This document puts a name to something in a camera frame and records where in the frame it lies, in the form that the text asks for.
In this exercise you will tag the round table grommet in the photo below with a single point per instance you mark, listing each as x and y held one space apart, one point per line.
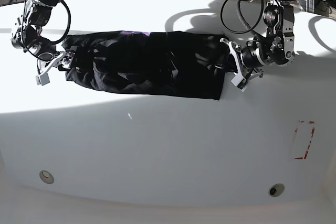
46 177
276 190

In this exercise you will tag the red tape rectangle marking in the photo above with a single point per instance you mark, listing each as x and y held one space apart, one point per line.
302 139

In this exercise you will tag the right round table grommet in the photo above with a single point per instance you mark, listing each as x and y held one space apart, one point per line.
276 190

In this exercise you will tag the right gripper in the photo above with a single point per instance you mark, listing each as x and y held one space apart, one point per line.
49 53

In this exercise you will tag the black t-shirt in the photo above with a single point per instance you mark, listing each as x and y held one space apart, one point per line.
177 63

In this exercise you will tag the left round table grommet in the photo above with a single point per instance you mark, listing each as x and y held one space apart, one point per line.
46 177

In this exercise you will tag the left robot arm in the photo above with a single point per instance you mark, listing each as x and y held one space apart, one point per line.
276 47

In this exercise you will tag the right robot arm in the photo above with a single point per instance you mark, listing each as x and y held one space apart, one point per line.
27 36

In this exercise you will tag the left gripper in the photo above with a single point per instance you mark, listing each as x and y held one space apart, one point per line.
250 59

